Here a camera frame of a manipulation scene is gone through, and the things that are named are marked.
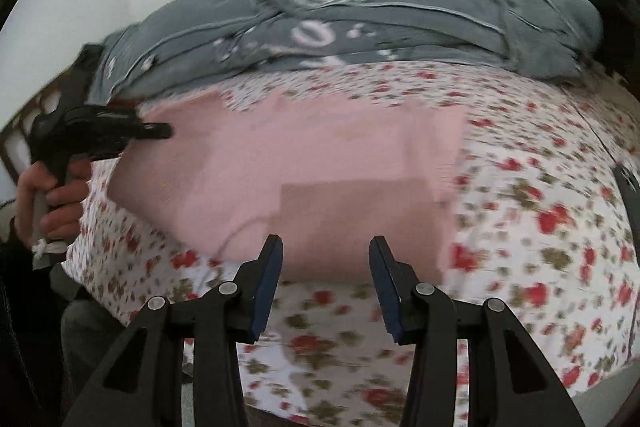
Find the dark wooden bed frame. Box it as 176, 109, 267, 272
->
1, 43, 104, 185

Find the black clothing on bedpost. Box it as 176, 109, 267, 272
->
588, 0, 639, 84

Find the floral bed sheet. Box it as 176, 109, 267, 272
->
62, 58, 640, 427

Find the red pillow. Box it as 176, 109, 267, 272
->
107, 98, 138, 108

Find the pink knit sweater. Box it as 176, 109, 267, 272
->
107, 91, 466, 283

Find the person's left hand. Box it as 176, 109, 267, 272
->
13, 158, 92, 248

